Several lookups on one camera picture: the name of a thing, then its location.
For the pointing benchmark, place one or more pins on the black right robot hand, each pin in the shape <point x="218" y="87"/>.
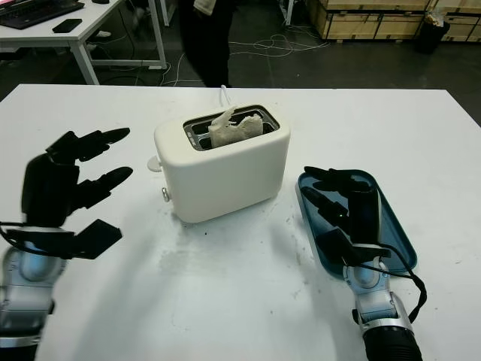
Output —
<point x="362" y="218"/>

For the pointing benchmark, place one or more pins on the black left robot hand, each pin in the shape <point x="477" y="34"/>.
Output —
<point x="45" y="188"/>

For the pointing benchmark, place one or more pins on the white toaster lever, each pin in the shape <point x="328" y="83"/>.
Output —
<point x="153" y="164"/>

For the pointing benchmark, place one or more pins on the slice of white bread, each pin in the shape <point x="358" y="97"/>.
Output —
<point x="229" y="133"/>

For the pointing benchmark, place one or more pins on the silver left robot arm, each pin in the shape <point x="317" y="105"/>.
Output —
<point x="26" y="293"/>

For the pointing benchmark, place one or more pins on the blue oblong tray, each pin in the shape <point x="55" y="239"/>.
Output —
<point x="394" y="240"/>

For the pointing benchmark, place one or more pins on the silver toaster knob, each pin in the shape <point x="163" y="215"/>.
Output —
<point x="165" y="194"/>

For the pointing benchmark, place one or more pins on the white two-slot toaster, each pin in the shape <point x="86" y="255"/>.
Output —
<point x="225" y="180"/>

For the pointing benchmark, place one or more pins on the white office desk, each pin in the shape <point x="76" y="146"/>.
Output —
<point x="79" y="45"/>

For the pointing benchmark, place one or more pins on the black smartphone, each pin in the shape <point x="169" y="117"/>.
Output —
<point x="67" y="25"/>

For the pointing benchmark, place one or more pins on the black keyboard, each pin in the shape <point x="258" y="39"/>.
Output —
<point x="34" y="13"/>

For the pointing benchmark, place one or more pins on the black computer mouse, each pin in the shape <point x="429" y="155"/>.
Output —
<point x="100" y="1"/>

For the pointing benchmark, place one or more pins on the black waste bin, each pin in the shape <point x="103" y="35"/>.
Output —
<point x="432" y="35"/>

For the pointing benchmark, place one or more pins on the wooden shipping crates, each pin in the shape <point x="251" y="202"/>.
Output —
<point x="376" y="19"/>

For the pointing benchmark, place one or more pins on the person in white jacket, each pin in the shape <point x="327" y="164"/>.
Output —
<point x="208" y="41"/>

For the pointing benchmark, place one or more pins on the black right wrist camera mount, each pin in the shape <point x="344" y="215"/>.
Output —
<point x="336" y="246"/>

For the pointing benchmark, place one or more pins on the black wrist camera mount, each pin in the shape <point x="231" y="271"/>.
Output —
<point x="336" y="246"/>
<point x="94" y="238"/>

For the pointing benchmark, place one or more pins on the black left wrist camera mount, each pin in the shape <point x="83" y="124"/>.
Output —
<point x="94" y="238"/>

